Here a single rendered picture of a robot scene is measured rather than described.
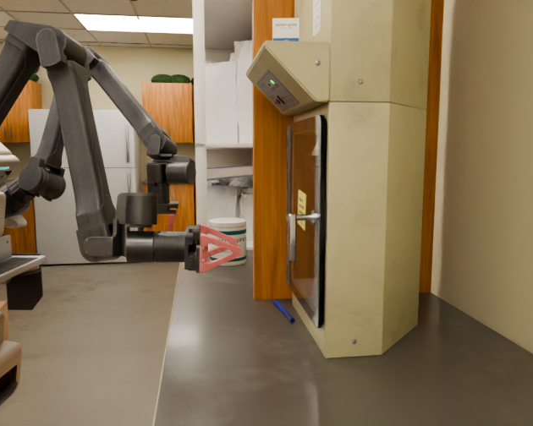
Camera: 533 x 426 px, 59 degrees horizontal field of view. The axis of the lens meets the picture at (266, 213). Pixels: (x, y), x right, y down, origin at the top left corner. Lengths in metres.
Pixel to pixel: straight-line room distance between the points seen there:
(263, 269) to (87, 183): 0.52
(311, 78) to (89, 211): 0.46
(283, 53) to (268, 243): 0.54
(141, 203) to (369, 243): 0.42
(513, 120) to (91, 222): 0.87
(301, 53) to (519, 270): 0.64
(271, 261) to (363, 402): 0.54
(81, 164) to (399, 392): 0.68
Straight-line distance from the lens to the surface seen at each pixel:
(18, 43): 1.04
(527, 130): 1.10
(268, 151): 1.20
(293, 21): 0.95
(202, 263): 0.83
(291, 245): 0.90
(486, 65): 1.25
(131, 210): 0.88
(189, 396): 0.81
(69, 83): 0.97
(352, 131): 0.86
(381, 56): 0.89
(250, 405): 0.78
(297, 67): 0.85
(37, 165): 1.46
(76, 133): 0.95
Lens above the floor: 1.32
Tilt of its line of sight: 7 degrees down
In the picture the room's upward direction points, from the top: straight up
